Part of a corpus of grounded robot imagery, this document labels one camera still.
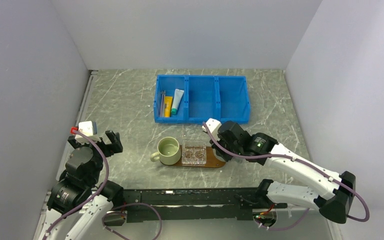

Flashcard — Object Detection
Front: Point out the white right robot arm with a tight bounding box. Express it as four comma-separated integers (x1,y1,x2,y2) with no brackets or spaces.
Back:
202,118,357,224

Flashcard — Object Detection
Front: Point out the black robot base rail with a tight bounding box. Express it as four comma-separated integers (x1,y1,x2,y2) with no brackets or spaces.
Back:
90,187,289,223

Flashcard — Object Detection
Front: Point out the blue right storage bin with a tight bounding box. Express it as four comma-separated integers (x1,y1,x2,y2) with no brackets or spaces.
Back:
218,76,251,124

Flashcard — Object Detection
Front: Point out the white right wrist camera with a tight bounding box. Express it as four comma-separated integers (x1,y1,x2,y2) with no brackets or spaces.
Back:
202,118,222,141

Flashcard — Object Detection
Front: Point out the brown oval wooden tray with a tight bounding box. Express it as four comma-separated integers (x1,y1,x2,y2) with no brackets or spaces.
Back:
171,145,226,169

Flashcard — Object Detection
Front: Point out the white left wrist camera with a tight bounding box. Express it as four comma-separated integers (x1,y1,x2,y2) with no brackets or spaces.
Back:
70,120,100,144

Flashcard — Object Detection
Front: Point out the yellow orange tube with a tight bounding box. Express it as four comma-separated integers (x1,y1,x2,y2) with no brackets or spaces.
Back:
164,96,173,118

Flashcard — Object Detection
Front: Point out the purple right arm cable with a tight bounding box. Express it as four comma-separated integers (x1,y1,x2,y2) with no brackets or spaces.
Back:
201,121,370,232

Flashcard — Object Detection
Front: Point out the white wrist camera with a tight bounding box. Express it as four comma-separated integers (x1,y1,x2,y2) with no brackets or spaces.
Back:
70,120,100,144
202,118,222,141

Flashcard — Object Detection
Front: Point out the light green ceramic mug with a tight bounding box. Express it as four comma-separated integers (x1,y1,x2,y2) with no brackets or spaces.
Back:
150,136,182,166

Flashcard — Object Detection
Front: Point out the blue middle storage bin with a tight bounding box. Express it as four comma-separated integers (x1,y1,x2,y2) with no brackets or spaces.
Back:
186,75,221,124

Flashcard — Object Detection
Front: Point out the blue storage bin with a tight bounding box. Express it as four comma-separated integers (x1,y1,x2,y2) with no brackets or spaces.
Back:
218,76,251,124
186,75,221,124
153,74,189,124

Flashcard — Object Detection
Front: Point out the grey toothbrush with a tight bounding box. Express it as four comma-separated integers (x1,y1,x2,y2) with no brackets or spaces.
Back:
159,90,166,118

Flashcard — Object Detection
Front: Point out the white toothpaste tube green cap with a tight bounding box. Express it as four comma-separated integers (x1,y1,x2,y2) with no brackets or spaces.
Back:
170,89,185,115

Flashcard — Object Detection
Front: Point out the clear glass toothbrush holder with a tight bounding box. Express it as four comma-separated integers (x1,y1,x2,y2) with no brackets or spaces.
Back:
181,139,207,167

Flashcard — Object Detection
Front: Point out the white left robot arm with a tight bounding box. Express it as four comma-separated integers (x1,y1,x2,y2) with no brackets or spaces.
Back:
38,130,125,240

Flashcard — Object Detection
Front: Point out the blue left storage bin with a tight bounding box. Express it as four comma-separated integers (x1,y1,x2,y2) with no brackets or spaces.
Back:
153,74,189,124

